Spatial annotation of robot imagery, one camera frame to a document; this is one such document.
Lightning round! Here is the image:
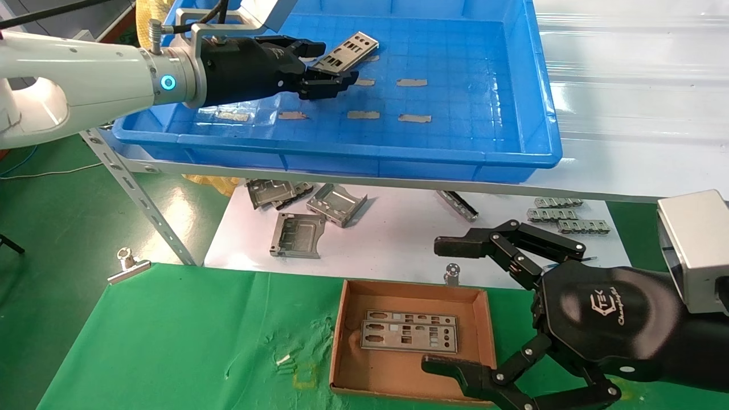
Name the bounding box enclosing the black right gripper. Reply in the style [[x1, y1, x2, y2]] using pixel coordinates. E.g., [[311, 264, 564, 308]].
[[421, 219, 729, 410]]

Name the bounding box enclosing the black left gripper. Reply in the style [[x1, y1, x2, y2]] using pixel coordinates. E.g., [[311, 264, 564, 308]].
[[196, 35, 360, 109]]

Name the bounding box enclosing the silver metal IO shield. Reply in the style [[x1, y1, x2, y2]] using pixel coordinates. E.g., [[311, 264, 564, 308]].
[[360, 320, 460, 355], [364, 309, 459, 328], [312, 31, 380, 75]]

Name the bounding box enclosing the white sheet under parts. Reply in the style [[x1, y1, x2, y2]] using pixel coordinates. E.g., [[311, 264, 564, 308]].
[[204, 181, 632, 290]]

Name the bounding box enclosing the shallow cardboard box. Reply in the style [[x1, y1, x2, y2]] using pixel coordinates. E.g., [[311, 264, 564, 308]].
[[329, 278, 498, 405]]

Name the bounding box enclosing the blue plastic tray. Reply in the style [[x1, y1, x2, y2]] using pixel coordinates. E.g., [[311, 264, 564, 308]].
[[112, 0, 563, 184]]

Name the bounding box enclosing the long silver metal strip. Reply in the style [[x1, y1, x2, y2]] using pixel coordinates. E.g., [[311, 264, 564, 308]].
[[436, 190, 480, 223]]

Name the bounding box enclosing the short notched metal strip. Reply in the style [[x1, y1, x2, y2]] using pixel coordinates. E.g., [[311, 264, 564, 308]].
[[534, 197, 584, 209], [556, 219, 612, 235], [526, 208, 576, 223]]

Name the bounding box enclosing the green table cloth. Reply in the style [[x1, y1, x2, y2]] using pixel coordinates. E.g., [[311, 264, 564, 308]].
[[35, 262, 729, 410]]

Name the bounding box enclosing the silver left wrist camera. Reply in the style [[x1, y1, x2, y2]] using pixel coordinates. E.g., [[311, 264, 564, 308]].
[[174, 0, 300, 58]]

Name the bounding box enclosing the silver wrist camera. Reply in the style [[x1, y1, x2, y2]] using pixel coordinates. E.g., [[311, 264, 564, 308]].
[[174, 0, 300, 58], [656, 190, 729, 315]]

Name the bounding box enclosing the dark metal port bracket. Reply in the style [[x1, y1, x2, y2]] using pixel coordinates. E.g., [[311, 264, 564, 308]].
[[272, 181, 315, 211]]

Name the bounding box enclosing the silver sheet metal bracket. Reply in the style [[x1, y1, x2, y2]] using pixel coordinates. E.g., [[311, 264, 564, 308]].
[[246, 179, 297, 210], [270, 212, 327, 260], [306, 183, 368, 228]]

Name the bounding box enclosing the grey perforated rack post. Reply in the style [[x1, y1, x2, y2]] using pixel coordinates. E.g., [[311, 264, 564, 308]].
[[80, 130, 197, 267]]

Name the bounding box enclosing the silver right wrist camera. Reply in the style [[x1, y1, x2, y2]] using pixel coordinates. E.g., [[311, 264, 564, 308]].
[[656, 190, 729, 315]]

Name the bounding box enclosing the black camera cable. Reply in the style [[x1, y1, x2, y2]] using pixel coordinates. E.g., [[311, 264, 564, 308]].
[[0, 0, 228, 30]]

